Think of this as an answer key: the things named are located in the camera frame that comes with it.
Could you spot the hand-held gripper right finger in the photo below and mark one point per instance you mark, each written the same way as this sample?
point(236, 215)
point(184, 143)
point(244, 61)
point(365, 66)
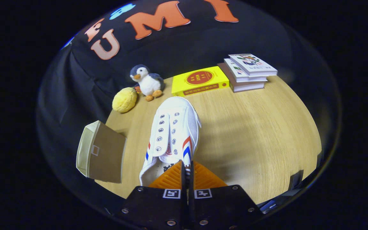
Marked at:
point(222, 207)

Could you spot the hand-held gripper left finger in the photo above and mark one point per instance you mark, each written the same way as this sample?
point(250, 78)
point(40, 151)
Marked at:
point(153, 207)

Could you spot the brown fabric storage box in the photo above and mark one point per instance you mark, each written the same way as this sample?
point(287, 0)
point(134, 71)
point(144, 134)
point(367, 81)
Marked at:
point(107, 159)

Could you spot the white shoe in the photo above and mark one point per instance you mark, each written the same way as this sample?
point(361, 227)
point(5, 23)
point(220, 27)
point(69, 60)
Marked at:
point(177, 121)

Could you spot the yellow squishy bread toy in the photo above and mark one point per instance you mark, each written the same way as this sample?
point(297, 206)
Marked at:
point(124, 100)

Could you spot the brown book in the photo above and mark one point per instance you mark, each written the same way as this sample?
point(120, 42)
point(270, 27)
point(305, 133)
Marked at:
point(248, 87)

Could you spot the penguin plush toy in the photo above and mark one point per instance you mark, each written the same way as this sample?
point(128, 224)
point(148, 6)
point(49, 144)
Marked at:
point(149, 83)

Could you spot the yellow book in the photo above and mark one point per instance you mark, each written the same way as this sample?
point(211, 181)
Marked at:
point(200, 81)

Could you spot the white book with colourful cover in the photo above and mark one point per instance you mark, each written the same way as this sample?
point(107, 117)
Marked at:
point(251, 63)

